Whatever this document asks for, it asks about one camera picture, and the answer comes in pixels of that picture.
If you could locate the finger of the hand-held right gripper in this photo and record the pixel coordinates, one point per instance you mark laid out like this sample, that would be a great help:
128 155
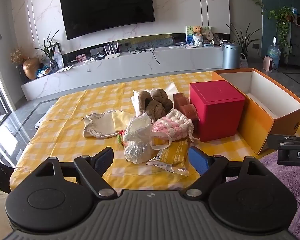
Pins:
282 138

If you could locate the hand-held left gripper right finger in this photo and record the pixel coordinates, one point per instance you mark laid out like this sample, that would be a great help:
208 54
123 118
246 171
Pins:
198 160

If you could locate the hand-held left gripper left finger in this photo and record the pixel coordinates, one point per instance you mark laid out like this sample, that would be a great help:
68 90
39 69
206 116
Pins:
105 158

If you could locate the yellow snack packet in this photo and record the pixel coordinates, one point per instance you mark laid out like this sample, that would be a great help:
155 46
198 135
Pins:
173 156

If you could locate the red green plush toy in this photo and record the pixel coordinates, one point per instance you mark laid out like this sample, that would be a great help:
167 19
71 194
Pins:
120 136

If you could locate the orange cardboard box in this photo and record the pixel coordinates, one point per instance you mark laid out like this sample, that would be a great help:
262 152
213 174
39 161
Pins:
258 120

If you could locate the clear plastic bag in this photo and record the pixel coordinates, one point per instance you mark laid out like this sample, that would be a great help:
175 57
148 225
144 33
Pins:
136 135

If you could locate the pale yellow cloth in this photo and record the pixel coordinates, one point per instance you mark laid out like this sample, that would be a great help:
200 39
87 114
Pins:
121 120

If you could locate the pink white knitted pouch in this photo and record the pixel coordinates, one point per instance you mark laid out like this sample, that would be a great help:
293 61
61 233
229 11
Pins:
170 123

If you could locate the orange shaped sponge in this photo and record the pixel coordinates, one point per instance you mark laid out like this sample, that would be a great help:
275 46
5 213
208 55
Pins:
181 100
190 113

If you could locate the brown fuzzy slippers pair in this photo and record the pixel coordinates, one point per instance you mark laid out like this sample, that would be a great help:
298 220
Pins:
156 103

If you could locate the purple fluffy blanket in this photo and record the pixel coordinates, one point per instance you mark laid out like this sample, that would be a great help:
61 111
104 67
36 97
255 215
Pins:
295 187

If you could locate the yellow checkered tablecloth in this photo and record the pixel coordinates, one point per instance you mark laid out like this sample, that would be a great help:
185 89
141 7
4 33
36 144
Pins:
72 130

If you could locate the red square box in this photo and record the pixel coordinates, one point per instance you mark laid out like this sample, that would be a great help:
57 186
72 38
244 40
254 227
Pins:
215 110

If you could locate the pink space heater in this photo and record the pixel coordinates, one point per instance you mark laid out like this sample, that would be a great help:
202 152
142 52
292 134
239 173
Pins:
267 63

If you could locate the blue water bottle dispenser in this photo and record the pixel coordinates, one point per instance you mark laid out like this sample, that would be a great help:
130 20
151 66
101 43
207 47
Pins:
273 53

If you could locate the woven basket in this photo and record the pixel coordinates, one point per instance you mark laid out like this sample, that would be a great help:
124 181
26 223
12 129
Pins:
243 62

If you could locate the white marble tv cabinet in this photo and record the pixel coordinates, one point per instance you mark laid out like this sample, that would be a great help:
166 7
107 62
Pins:
115 67

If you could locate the grey metal trash can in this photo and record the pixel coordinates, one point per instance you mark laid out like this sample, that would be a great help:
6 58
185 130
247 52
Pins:
231 56

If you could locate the paper sheet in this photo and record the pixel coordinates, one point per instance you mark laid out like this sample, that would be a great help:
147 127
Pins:
64 68

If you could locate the white router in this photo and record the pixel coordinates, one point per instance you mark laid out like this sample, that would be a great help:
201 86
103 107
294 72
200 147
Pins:
112 55

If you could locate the small pink photo card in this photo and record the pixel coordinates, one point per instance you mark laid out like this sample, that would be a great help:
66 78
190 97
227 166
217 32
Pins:
80 58

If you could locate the blue snack bag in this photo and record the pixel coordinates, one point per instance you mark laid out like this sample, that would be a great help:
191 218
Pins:
43 72

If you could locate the dark cloth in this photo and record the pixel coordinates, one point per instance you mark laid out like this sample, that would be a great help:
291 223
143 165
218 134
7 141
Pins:
1 176

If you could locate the grey set-top box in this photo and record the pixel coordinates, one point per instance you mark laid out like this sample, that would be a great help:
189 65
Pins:
96 51

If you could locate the long-leaf potted plant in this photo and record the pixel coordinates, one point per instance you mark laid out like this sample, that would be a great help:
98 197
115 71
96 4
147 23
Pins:
243 38

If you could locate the green plant in glass vase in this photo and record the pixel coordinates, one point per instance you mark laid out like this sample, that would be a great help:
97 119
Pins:
51 60

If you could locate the gold round vase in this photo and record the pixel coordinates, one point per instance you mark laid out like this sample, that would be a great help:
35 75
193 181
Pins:
30 68

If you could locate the trailing pothos vine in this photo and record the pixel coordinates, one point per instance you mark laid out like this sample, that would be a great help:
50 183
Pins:
281 17

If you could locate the teddy bear in white wrap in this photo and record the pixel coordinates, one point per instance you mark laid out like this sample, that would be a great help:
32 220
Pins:
198 36

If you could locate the round paper fan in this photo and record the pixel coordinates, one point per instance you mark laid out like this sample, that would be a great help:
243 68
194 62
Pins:
209 36

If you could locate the green picture card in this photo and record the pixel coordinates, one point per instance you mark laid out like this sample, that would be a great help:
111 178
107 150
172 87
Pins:
188 33

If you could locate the dried flower bunch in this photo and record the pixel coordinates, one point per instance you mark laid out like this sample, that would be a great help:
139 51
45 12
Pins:
16 56

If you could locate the wall socket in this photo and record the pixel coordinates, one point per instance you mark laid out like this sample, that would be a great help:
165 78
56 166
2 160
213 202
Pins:
255 46

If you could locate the black wall television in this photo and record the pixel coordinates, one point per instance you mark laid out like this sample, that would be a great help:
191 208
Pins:
107 7

